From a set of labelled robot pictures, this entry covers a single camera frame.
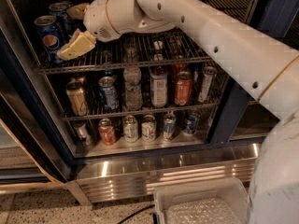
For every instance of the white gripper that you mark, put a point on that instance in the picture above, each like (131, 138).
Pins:
(95, 20)

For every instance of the blue pepsi can front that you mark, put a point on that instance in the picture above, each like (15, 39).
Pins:
(51, 37)

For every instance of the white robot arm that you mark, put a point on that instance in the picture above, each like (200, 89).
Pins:
(265, 68)

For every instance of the blue can middle shelf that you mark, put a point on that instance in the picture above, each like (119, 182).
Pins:
(108, 93)

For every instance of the gold can middle shelf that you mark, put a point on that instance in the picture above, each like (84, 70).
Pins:
(77, 96)

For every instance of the silver can bottom left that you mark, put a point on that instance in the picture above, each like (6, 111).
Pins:
(82, 132)

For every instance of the stainless steel fridge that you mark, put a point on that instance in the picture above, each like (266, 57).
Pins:
(226, 143)

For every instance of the red can bottom shelf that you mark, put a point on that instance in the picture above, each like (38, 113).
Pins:
(106, 131)

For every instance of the white green can bottom shelf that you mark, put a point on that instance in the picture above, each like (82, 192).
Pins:
(148, 128)

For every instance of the orange can middle shelf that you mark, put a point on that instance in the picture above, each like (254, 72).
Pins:
(183, 88)

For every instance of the blue silver can bottom shelf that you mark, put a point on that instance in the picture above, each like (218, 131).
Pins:
(169, 126)

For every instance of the silver slim can middle shelf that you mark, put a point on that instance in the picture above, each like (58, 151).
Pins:
(208, 75)

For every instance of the blue pepsi can bottom shelf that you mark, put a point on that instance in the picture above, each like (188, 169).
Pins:
(191, 121)

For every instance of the clear water bottle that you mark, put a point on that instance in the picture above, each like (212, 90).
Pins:
(132, 76)

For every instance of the white label bottle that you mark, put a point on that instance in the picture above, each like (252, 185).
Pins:
(158, 85)

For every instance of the clear plastic bin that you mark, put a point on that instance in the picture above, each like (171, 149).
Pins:
(218, 201)

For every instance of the top wire shelf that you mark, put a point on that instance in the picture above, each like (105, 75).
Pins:
(135, 49)

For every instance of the wire shelf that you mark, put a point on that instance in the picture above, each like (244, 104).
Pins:
(135, 49)
(216, 91)

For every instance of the middle wire shelf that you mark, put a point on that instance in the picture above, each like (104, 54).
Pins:
(216, 91)

